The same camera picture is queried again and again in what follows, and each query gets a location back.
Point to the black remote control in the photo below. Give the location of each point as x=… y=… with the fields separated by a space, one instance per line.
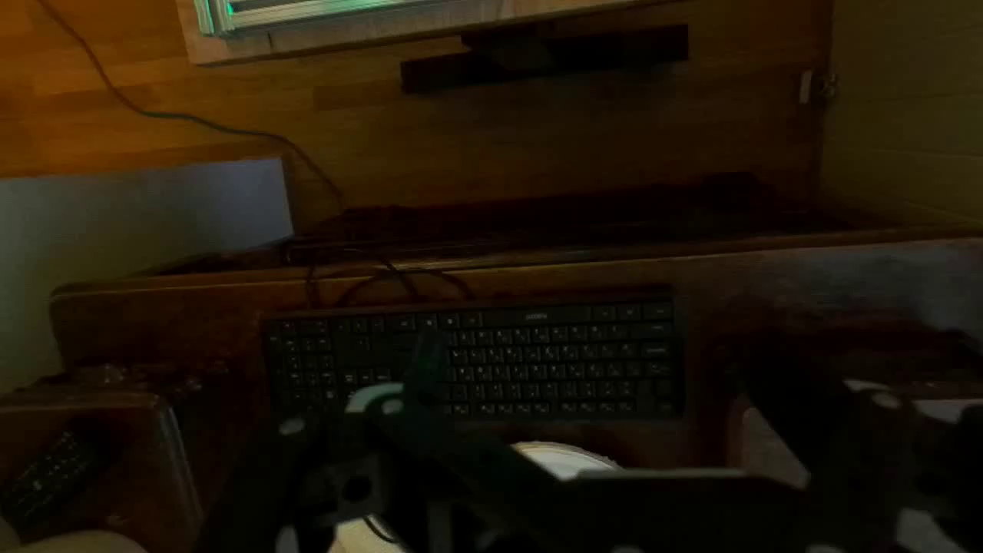
x=50 y=480

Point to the black bar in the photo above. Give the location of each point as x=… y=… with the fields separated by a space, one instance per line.
x=541 y=58

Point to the dark wooden desk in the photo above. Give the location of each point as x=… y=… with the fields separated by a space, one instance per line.
x=186 y=325

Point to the aluminium green-lit robot platform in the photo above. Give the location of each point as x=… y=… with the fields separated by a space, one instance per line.
x=308 y=32

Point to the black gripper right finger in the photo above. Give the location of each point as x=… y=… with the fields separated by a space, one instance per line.
x=876 y=461

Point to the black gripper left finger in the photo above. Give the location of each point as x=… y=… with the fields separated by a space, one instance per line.
x=271 y=480

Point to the black computer keyboard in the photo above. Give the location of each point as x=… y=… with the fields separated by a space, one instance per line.
x=555 y=354

